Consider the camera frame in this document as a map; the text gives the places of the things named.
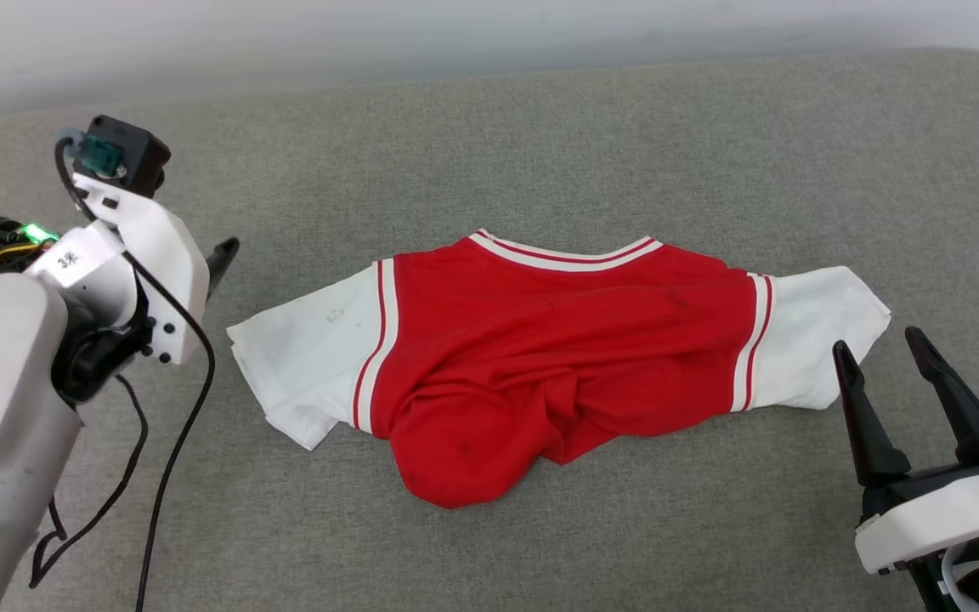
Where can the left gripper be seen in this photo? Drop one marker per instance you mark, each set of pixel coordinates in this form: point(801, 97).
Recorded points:
point(90, 272)

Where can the red and white t-shirt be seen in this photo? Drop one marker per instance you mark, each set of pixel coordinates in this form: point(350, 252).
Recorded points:
point(557, 357)

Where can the white left camera bracket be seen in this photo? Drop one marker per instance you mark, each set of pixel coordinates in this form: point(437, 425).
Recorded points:
point(171, 263)

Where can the white camera bracket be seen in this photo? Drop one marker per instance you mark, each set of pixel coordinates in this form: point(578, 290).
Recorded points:
point(171, 263)
point(940, 518)

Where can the white right camera bracket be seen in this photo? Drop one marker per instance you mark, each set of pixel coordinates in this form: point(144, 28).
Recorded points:
point(940, 518)

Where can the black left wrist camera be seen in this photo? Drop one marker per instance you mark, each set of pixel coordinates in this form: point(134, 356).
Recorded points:
point(139, 153)

